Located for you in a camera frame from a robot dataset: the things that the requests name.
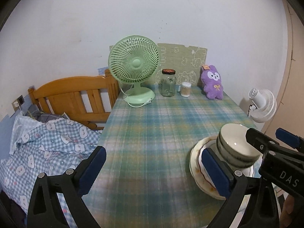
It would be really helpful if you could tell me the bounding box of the large grey bowl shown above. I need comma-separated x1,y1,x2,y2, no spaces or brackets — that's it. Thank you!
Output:
219,133,259,155
216,135,261,168

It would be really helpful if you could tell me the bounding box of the large yellow floral plate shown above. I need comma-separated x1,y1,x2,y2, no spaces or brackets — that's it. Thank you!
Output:
190,135,225,200

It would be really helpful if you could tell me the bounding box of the small blue-pattern bowl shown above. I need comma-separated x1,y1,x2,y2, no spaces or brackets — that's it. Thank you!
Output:
219,123,261,161

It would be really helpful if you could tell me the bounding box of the white red-pattern deep plate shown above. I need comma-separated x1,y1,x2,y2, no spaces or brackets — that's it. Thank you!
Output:
198,139,254,188

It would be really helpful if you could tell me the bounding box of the white small fan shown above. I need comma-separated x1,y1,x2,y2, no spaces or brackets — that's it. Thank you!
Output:
248,88,277,124

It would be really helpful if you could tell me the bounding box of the blue checked bear blanket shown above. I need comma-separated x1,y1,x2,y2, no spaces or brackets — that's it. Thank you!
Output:
1,116,100,227

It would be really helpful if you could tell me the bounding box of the purple plush bunny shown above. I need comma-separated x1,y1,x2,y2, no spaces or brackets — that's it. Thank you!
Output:
201,65,223,100

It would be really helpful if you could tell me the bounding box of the cotton swab container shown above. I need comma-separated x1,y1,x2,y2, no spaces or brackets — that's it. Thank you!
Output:
180,82,192,97

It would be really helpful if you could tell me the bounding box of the plaid green tablecloth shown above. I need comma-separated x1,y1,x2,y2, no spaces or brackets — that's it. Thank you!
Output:
83,87,253,227

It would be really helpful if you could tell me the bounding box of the green cartoon puzzle mat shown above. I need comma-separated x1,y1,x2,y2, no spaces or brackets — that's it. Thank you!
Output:
109,43,208,87

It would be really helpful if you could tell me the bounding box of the glass jar red lid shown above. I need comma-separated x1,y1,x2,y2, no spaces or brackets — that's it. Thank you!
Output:
161,68,176,97

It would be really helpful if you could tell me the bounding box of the wooden bed headboard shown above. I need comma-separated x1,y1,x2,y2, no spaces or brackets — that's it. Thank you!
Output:
28,69,120,130

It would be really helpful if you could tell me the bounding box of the green desk fan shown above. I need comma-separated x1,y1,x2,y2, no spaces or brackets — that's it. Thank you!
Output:
108,36,160,108

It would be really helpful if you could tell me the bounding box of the wall power outlet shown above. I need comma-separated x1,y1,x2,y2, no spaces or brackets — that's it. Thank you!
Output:
12,95,25,109

